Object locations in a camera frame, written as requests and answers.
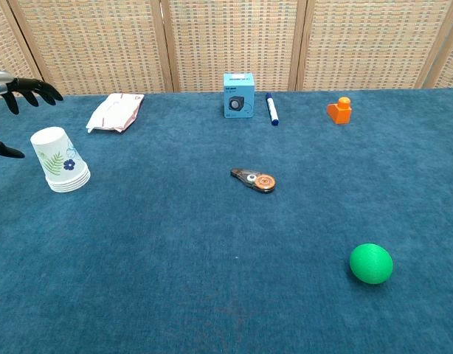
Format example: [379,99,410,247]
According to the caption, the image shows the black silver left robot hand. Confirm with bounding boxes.
[0,71,64,159]

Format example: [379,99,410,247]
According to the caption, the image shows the floral paper cups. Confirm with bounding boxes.
[30,126,91,194]

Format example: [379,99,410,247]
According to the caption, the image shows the white pink tissue pack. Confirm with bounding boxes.
[85,92,145,133]

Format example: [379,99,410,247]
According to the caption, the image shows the blue speaker box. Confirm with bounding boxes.
[223,72,255,119]

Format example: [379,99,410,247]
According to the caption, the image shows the blue velvet table cover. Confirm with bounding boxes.
[0,87,453,354]

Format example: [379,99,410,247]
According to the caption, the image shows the blue white marker pen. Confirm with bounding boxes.
[264,92,281,128]

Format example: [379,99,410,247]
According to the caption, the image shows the orange correction tape dispenser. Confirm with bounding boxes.
[229,167,277,194]

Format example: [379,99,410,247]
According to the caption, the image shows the orange toy block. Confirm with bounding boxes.
[326,96,353,125]

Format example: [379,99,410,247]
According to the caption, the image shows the green ball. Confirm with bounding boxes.
[349,243,394,285]

